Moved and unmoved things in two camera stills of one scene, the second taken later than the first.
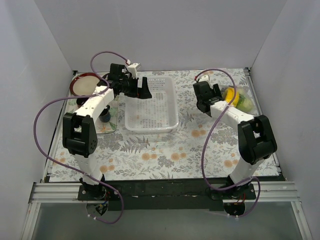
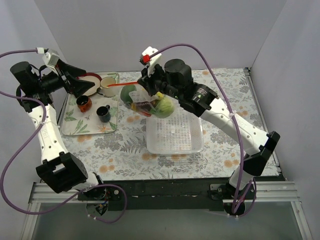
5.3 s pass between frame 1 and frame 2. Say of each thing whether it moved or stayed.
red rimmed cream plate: stayed
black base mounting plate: stayed
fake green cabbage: moved
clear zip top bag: moved
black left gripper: moved
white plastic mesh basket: moved
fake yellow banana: moved
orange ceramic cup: stayed
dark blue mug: stayed
